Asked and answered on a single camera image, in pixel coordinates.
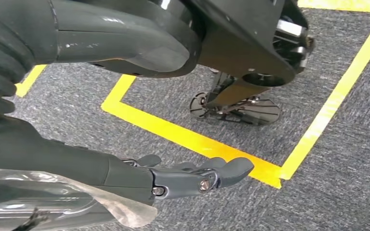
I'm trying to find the yellow floor tape square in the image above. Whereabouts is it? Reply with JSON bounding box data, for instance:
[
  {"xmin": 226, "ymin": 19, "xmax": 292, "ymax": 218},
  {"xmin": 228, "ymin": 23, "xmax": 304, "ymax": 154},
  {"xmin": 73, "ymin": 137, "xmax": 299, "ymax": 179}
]
[{"xmin": 101, "ymin": 0, "xmax": 370, "ymax": 190}]

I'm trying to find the clear plastic film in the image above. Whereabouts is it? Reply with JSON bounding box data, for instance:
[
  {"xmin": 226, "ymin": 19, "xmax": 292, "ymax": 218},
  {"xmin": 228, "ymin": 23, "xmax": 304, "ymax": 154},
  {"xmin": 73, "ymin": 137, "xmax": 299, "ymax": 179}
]
[{"xmin": 0, "ymin": 169, "xmax": 159, "ymax": 231}]

